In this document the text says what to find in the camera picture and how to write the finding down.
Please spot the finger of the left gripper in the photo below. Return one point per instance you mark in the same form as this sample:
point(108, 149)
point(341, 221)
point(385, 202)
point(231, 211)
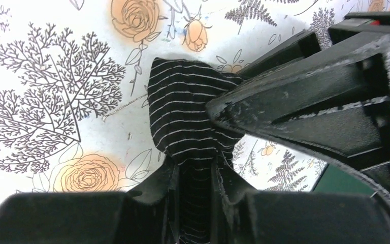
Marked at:
point(334, 105)

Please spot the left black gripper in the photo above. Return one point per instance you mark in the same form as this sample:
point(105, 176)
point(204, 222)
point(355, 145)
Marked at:
point(305, 43)

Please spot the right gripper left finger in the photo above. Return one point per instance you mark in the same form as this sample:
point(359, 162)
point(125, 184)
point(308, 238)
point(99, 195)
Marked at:
point(87, 207)

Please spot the green divided organizer tray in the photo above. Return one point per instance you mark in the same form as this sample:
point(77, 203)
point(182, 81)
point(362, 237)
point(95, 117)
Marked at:
point(334, 180)

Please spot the black striped underwear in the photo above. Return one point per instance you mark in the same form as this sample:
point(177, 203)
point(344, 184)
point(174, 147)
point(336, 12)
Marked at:
point(178, 91)

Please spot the floral patterned table mat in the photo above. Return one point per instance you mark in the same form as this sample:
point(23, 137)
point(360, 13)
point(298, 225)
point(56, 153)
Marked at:
point(74, 74)

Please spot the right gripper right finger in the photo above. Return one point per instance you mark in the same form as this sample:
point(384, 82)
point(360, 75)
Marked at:
point(243, 214)

